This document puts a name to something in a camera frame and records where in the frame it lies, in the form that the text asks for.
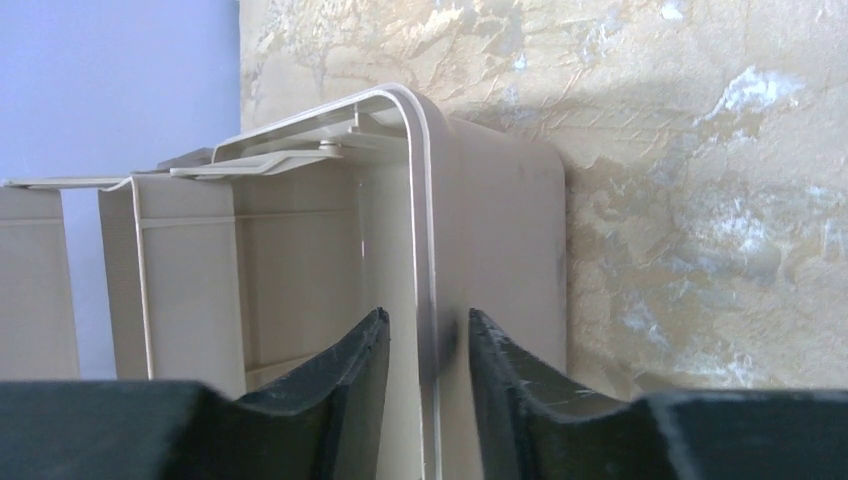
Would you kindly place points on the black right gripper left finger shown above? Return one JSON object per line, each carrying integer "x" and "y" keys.
{"x": 322, "y": 420}

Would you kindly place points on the beige translucent plastic toolbox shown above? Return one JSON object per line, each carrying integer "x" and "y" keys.
{"x": 238, "y": 270}

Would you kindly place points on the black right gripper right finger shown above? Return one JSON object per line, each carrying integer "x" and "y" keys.
{"x": 534, "y": 422}

